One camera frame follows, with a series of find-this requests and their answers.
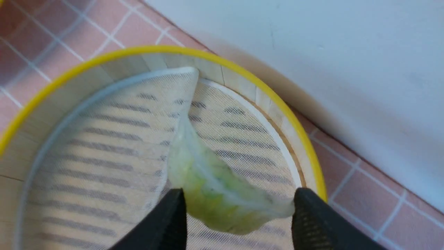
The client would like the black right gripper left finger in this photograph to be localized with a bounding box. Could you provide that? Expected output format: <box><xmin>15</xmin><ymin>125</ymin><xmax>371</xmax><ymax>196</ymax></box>
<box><xmin>110</xmin><ymin>189</ymin><xmax>188</xmax><ymax>250</ymax></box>

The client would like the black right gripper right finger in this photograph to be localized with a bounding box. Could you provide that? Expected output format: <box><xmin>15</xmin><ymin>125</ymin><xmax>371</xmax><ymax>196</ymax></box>
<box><xmin>291</xmin><ymin>188</ymin><xmax>385</xmax><ymax>250</ymax></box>

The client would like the green dumpling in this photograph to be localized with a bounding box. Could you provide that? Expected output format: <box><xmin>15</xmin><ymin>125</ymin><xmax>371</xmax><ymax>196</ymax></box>
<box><xmin>167</xmin><ymin>112</ymin><xmax>295</xmax><ymax>235</ymax></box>

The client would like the white mesh steamer liner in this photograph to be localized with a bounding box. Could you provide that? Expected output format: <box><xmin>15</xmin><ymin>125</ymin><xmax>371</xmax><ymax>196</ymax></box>
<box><xmin>11</xmin><ymin>67</ymin><xmax>301</xmax><ymax>250</ymax></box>

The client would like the yellow-rimmed bamboo steamer basket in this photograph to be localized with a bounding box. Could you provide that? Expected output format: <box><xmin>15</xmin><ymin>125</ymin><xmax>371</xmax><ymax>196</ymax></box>
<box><xmin>1</xmin><ymin>46</ymin><xmax>328</xmax><ymax>250</ymax></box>

